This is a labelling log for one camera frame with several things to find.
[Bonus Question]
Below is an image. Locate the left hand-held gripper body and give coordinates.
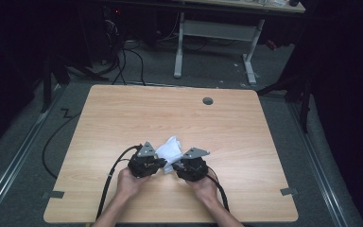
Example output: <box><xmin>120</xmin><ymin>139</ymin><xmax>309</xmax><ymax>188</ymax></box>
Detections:
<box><xmin>127</xmin><ymin>141</ymin><xmax>163</xmax><ymax>179</ymax></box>

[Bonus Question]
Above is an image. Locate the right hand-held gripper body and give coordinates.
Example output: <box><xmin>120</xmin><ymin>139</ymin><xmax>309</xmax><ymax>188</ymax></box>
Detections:
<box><xmin>177</xmin><ymin>147</ymin><xmax>211</xmax><ymax>183</ymax></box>

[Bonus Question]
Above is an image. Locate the white sock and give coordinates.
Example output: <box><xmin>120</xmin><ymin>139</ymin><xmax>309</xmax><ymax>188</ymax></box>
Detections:
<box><xmin>154</xmin><ymin>135</ymin><xmax>184</xmax><ymax>175</ymax></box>

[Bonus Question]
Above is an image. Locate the person's right hand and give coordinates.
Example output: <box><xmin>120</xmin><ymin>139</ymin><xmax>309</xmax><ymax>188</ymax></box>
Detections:
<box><xmin>184</xmin><ymin>175</ymin><xmax>219</xmax><ymax>203</ymax></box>

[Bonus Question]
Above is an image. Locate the person's left hand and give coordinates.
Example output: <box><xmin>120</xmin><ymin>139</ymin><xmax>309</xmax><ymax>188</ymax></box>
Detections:
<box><xmin>115</xmin><ymin>166</ymin><xmax>153</xmax><ymax>201</ymax></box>

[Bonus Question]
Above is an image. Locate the grey tape strip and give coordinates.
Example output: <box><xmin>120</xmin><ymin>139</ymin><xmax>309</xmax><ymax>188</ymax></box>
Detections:
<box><xmin>41</xmin><ymin>190</ymin><xmax>66</xmax><ymax>201</ymax></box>
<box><xmin>279</xmin><ymin>186</ymin><xmax>300</xmax><ymax>197</ymax></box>

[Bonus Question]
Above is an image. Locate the black metal stand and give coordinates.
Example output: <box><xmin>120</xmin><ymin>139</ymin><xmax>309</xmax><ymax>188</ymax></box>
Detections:
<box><xmin>255</xmin><ymin>70</ymin><xmax>315</xmax><ymax>134</ymax></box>
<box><xmin>39</xmin><ymin>51</ymin><xmax>110</xmax><ymax>114</ymax></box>

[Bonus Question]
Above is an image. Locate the dark computer tower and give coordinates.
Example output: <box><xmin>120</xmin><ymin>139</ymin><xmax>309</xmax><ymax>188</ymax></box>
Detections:
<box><xmin>100</xmin><ymin>4</ymin><xmax>127</xmax><ymax>64</ymax></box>

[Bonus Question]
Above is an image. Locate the white-framed desk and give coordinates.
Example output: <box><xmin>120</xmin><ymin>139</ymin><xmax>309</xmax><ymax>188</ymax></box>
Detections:
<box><xmin>169</xmin><ymin>0</ymin><xmax>306</xmax><ymax>85</ymax></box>

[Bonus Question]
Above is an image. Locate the small red object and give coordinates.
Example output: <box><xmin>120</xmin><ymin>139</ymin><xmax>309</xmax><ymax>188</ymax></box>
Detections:
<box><xmin>265</xmin><ymin>39</ymin><xmax>279</xmax><ymax>51</ymax></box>

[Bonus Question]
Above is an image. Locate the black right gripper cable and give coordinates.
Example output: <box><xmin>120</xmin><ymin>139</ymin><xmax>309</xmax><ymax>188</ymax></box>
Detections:
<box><xmin>205</xmin><ymin>166</ymin><xmax>231</xmax><ymax>213</ymax></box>

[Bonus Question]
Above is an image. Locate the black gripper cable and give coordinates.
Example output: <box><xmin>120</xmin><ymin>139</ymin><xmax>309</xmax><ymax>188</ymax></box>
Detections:
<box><xmin>205</xmin><ymin>166</ymin><xmax>231</xmax><ymax>213</ymax></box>
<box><xmin>95</xmin><ymin>144</ymin><xmax>144</xmax><ymax>220</ymax></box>

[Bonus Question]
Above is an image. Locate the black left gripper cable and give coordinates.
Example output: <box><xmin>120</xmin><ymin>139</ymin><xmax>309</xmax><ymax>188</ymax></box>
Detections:
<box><xmin>95</xmin><ymin>144</ymin><xmax>144</xmax><ymax>220</ymax></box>

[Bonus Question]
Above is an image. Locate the black floor cable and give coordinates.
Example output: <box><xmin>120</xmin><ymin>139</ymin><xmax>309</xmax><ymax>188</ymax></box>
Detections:
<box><xmin>42</xmin><ymin>108</ymin><xmax>82</xmax><ymax>180</ymax></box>

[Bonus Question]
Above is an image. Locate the black cable bundle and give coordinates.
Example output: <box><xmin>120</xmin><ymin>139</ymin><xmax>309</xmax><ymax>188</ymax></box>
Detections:
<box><xmin>105</xmin><ymin>18</ymin><xmax>147</xmax><ymax>87</ymax></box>

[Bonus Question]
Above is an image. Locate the metal floor rail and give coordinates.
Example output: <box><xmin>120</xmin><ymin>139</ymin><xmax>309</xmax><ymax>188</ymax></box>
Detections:
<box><xmin>0</xmin><ymin>84</ymin><xmax>64</xmax><ymax>221</ymax></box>
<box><xmin>286</xmin><ymin>99</ymin><xmax>349</xmax><ymax>227</ymax></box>

